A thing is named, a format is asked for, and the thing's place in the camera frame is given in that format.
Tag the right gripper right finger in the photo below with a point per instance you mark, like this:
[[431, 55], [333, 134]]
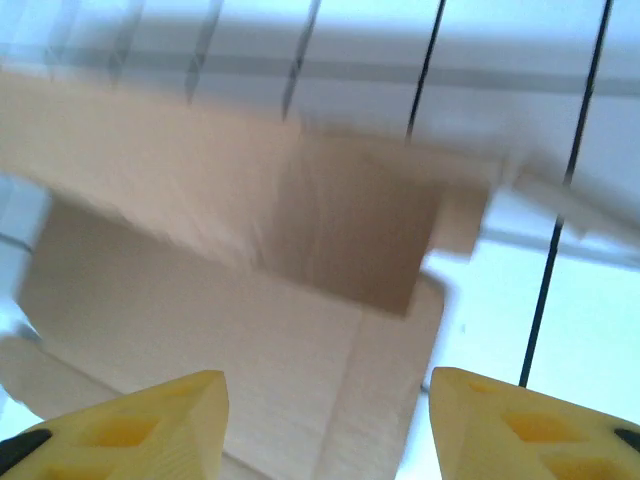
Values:
[[525, 435]]

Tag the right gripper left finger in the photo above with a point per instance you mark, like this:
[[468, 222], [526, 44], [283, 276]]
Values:
[[125, 435]]

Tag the brown cardboard box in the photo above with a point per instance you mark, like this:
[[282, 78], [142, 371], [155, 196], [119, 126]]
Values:
[[150, 310]]

